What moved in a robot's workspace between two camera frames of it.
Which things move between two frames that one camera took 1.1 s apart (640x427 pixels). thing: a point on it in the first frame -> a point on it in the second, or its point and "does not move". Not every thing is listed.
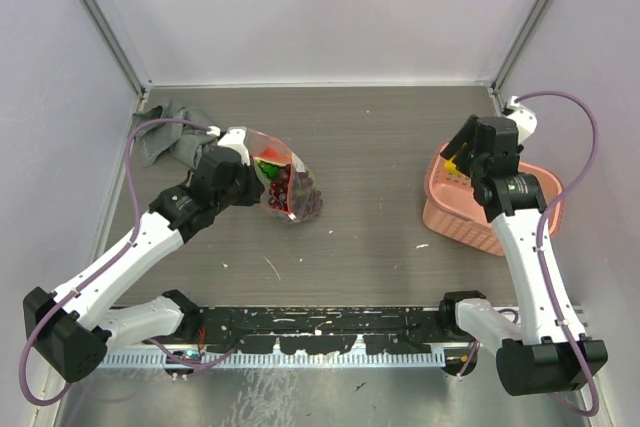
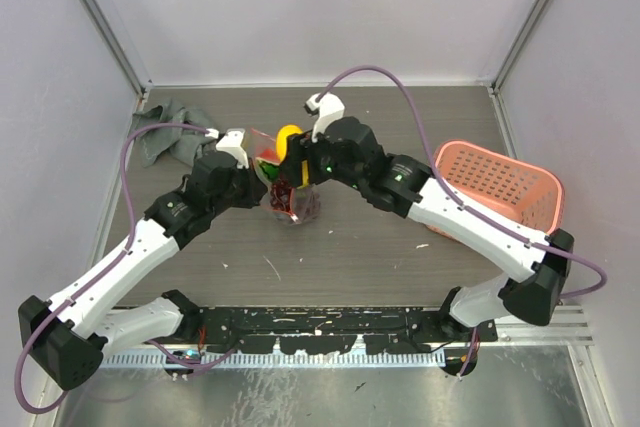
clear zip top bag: [290, 189] does not move
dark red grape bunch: [306, 200] does not move
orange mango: [451, 168] -> [281, 139]
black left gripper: [254, 186] does not move
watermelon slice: [270, 160] does not move
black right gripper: [466, 134] -> [299, 148]
